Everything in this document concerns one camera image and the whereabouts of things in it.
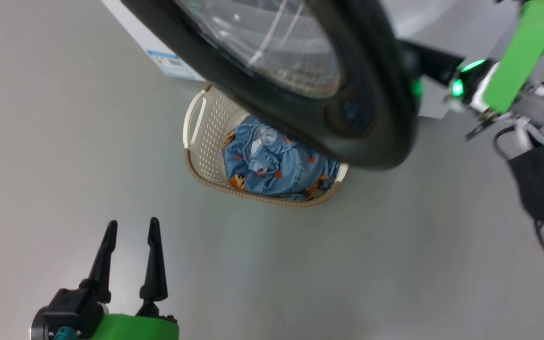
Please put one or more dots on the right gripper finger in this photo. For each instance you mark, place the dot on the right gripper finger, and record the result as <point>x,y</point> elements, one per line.
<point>435,63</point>

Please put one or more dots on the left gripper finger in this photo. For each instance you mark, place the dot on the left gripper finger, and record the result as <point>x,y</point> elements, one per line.
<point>102,264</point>
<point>155,264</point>

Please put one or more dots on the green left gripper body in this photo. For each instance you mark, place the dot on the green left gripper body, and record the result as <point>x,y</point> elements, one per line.
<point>135,328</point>

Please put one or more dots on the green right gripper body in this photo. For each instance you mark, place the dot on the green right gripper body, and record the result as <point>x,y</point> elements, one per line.
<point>522,56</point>

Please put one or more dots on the black washing machine door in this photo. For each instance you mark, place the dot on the black washing machine door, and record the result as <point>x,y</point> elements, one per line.
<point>371,141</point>

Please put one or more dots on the blue patterned clothes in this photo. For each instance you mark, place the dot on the blue patterned clothes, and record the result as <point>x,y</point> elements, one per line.
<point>276,174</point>

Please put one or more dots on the cream perforated laundry basket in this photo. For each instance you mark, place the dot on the cream perforated laundry basket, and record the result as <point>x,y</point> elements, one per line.
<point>210,141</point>

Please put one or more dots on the white front-load washing machine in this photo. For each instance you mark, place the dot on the white front-load washing machine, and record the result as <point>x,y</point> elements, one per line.
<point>130,28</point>

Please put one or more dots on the blue energy label sticker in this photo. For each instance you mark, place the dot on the blue energy label sticker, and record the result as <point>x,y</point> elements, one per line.
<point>170,63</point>

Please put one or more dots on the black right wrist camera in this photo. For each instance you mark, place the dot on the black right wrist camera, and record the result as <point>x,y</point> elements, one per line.
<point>468,82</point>

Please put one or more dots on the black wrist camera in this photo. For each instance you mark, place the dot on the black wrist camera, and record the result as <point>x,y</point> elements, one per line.
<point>71,307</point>
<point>468,82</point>

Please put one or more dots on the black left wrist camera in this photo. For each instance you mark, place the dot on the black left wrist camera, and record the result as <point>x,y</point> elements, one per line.
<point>71,307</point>

